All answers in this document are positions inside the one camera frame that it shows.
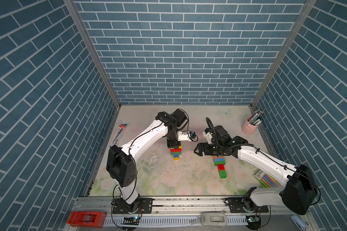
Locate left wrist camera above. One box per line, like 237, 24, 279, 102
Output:
177, 131, 198, 142

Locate grey clamp handle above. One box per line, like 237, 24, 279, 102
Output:
189, 212, 227, 227

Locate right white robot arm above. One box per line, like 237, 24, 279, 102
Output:
194, 118, 322, 215

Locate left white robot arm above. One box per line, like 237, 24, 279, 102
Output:
106, 109, 192, 213

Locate light blue object corner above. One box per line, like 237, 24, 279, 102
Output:
291, 215, 307, 231

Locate pens in cup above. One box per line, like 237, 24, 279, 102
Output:
248, 109, 264, 126

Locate pen package box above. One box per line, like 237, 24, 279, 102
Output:
109, 124, 127, 147

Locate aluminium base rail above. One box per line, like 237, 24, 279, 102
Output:
71, 196, 314, 231

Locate red small lego brick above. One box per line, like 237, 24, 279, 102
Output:
217, 164, 225, 171

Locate light blue long lego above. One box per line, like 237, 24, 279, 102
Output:
213, 157, 225, 162

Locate pink pen cup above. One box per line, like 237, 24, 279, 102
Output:
241, 116, 261, 135

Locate red tool on rail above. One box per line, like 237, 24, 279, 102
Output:
67, 211, 107, 228

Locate green small square lego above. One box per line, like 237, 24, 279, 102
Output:
218, 170, 227, 179

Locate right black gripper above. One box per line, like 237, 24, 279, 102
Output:
193, 141, 223, 156

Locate red long lego brick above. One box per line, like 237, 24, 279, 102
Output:
170, 149, 182, 155

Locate coloured marker pack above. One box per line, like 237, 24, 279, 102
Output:
253, 169, 280, 188

